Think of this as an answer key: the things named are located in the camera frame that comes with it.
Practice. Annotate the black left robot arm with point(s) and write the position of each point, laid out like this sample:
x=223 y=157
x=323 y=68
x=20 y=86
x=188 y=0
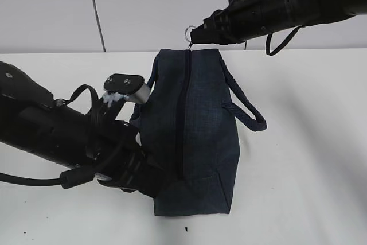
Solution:
x=81 y=133

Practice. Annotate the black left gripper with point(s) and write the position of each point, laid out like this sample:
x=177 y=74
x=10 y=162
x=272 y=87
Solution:
x=122 y=163

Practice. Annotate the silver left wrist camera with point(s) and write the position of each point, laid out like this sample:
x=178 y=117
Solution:
x=131 y=88

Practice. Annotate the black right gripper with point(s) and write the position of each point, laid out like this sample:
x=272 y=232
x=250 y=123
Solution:
x=235 y=24

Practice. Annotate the dark navy lunch bag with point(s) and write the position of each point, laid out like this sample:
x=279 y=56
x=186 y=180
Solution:
x=189 y=127

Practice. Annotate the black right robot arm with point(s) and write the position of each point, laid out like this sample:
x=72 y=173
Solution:
x=278 y=15

